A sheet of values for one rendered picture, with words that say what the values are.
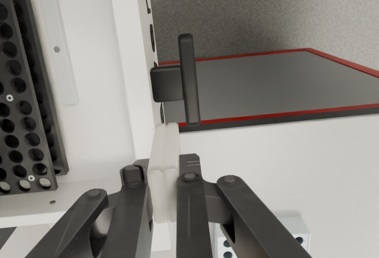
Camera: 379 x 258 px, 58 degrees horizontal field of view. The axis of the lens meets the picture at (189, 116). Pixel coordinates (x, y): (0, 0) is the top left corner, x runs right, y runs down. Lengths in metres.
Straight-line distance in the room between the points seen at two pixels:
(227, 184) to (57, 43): 0.24
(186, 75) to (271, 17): 0.96
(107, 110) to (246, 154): 0.20
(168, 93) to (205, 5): 0.92
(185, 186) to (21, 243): 0.30
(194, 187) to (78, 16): 0.24
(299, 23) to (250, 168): 0.83
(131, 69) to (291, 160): 0.29
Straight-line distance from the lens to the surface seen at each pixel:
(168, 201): 0.18
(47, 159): 0.32
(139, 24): 0.25
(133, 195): 0.16
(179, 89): 0.27
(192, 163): 0.19
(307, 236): 0.51
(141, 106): 0.26
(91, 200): 0.16
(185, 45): 0.26
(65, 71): 0.35
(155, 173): 0.17
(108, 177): 0.39
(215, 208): 0.16
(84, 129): 0.37
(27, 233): 0.44
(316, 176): 0.50
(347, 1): 1.30
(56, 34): 0.34
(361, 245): 0.60
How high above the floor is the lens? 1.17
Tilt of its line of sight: 72 degrees down
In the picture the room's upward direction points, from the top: 175 degrees clockwise
